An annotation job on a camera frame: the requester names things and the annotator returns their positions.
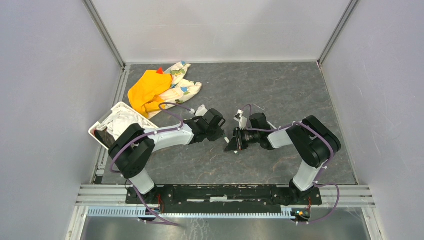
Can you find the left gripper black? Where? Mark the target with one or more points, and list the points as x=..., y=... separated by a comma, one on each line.
x=218, y=134

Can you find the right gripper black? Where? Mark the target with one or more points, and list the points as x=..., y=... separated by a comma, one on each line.
x=237, y=143

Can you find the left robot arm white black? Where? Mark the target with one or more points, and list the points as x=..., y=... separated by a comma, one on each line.
x=131, y=152

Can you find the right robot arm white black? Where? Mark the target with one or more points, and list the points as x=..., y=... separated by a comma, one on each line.
x=314, y=142

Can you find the cream patterned cloth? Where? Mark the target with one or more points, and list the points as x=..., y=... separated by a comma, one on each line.
x=181, y=89

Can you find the yellow orange cloth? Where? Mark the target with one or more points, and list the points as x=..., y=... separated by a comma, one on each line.
x=144, y=96

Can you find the white laundry basket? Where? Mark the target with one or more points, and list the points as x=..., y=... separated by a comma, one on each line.
x=91, y=130

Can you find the black garment in basket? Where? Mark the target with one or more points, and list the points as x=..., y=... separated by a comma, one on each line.
x=105, y=138

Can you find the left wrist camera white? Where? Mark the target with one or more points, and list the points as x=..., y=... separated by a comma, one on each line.
x=201, y=111

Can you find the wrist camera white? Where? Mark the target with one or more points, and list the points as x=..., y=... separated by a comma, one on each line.
x=201, y=111
x=241, y=119

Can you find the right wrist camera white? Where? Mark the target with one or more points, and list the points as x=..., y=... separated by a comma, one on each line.
x=241, y=119

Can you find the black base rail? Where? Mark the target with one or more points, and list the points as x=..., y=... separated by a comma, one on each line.
x=229, y=199

